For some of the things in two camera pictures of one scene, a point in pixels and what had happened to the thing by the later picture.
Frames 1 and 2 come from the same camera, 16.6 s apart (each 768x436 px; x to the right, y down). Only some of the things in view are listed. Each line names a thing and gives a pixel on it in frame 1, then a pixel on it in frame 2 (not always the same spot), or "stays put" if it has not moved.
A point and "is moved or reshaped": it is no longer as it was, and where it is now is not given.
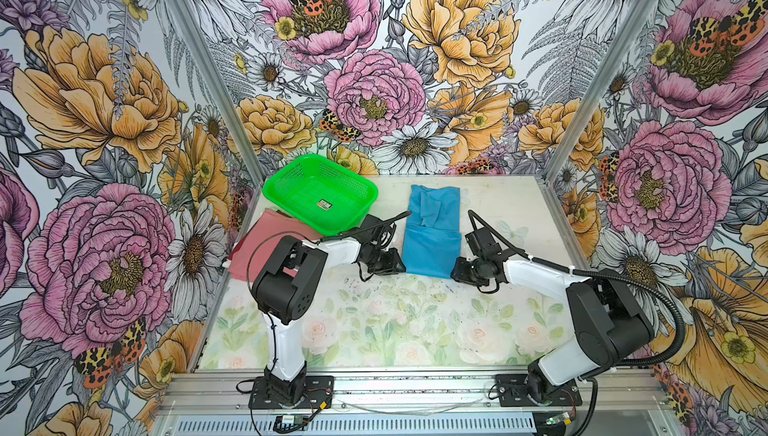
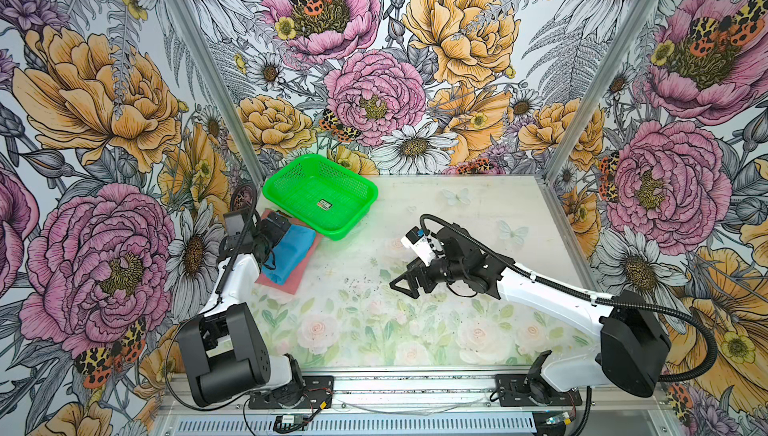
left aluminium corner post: x=210 y=60 stays put
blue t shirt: x=433 y=236 is moved or reshaped
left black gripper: x=391 y=265 to x=276 y=232
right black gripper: x=459 y=274 to x=412 y=278
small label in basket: x=324 y=204 stays put
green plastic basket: x=327 y=196 stays put
